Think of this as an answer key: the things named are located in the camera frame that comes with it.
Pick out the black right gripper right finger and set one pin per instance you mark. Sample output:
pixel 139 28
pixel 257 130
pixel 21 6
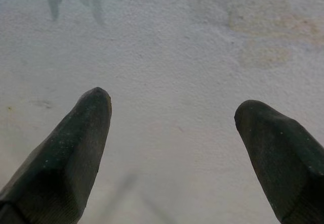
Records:
pixel 286 163

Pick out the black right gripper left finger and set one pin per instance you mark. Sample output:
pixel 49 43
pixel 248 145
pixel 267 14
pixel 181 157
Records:
pixel 63 163

